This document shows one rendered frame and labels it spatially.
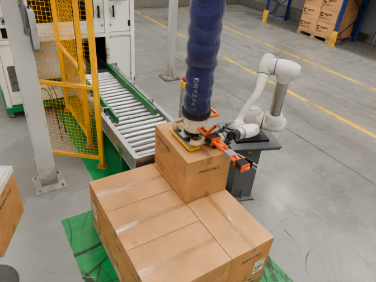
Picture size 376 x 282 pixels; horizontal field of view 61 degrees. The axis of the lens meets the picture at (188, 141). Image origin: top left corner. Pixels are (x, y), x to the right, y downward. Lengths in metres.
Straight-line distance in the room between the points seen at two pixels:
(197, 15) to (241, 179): 1.84
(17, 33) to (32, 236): 1.73
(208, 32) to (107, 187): 1.48
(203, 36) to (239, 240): 1.44
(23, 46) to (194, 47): 1.47
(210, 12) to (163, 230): 1.53
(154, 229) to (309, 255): 1.52
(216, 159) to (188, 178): 0.26
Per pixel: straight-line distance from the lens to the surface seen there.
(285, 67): 2.67
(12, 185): 2.40
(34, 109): 3.25
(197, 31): 2.21
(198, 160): 2.43
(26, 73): 3.11
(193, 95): 2.36
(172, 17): 5.92
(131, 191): 2.73
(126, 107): 4.01
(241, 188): 3.50
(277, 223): 3.45
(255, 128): 2.57
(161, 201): 2.64
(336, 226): 3.68
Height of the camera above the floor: 2.38
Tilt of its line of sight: 33 degrees down
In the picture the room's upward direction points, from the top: 5 degrees clockwise
